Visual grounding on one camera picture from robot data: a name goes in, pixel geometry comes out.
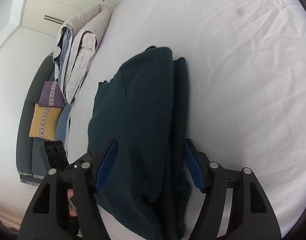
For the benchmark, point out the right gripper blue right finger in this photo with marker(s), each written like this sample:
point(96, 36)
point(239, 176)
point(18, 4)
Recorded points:
point(197, 164)

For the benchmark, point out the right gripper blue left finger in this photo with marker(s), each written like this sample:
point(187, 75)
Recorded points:
point(104, 164)

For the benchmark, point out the dark green knit sweater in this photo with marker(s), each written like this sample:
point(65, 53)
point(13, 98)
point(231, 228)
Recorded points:
point(145, 108)

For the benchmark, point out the person's left hand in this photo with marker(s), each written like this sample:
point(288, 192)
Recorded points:
point(72, 209)

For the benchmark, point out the yellow patterned cushion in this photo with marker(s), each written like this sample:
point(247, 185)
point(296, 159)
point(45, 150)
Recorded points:
point(44, 122)

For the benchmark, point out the purple patterned cushion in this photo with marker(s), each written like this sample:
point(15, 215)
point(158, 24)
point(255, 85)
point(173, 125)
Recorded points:
point(51, 95)

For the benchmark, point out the white bed sheet mattress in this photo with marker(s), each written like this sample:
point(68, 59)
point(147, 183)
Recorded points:
point(247, 74)

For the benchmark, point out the folded beige blue duvet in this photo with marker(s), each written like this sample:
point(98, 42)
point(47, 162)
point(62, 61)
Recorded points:
point(77, 43)

